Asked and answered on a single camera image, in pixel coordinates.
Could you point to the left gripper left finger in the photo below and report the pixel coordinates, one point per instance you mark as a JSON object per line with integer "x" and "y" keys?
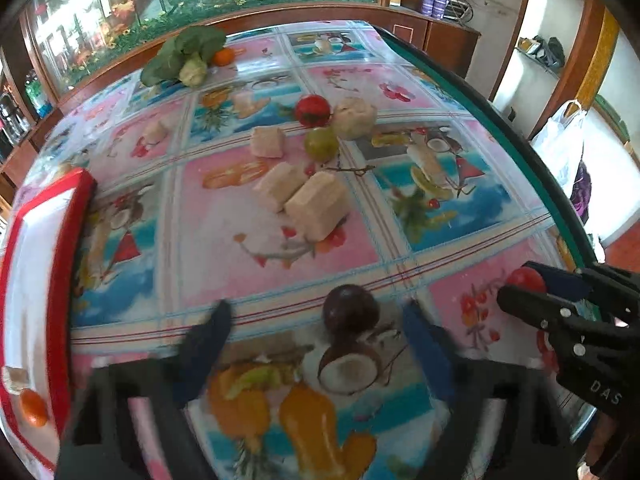
{"x": 99, "y": 441}

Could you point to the green water bottle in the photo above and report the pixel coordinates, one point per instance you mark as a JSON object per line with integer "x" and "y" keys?
{"x": 37, "y": 95}

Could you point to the red plastic tray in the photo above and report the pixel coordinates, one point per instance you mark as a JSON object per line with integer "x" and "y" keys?
{"x": 36, "y": 279}

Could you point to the lone beige block far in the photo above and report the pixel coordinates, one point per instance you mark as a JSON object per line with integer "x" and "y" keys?
{"x": 154, "y": 133}

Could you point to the dark purple round fruit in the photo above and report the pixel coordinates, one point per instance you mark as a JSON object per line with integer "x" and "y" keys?
{"x": 349, "y": 310}

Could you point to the white plastic bag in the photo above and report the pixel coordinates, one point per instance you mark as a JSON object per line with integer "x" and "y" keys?
{"x": 560, "y": 144}

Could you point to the large beige block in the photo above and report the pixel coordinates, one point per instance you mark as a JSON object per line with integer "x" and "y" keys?
{"x": 318, "y": 206}

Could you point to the large orange fruit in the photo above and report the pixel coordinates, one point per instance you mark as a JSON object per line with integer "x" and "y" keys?
{"x": 33, "y": 408}

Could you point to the green round fruit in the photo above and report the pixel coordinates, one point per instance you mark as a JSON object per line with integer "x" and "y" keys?
{"x": 321, "y": 144}

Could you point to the purple spray cans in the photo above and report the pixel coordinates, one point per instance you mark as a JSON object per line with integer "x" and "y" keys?
{"x": 434, "y": 8}

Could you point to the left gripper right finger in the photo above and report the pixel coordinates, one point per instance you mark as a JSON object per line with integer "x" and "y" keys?
{"x": 533, "y": 440}

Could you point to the small orange by vegetable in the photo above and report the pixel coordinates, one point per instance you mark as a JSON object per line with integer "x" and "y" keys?
{"x": 223, "y": 57}

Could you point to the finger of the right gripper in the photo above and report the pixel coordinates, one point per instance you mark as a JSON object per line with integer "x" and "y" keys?
{"x": 555, "y": 319}
{"x": 612, "y": 290}

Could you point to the green leafy vegetable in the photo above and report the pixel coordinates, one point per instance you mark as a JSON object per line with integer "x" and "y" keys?
{"x": 185, "y": 57}

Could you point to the colourful fruit print tablecloth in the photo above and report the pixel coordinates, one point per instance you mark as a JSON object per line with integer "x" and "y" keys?
{"x": 445, "y": 203}

